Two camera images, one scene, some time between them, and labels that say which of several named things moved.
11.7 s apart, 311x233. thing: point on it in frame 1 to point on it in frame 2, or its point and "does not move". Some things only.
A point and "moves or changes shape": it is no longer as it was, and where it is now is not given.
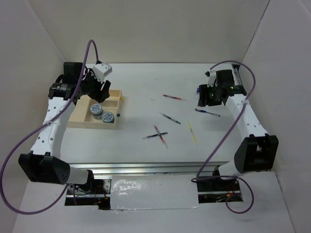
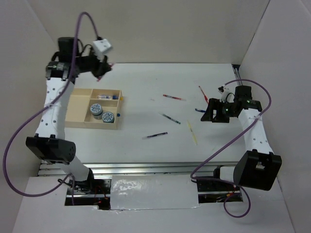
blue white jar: (108, 117) does not move
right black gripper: (204, 90) to (215, 104)
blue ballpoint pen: (203, 111) does not move
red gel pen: (177, 98) does not move
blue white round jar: (96, 109) does not move
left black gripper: (102, 95) to (104, 68)
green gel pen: (169, 118) does not move
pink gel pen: (161, 137) moves or changes shape
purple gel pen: (145, 137) does not move
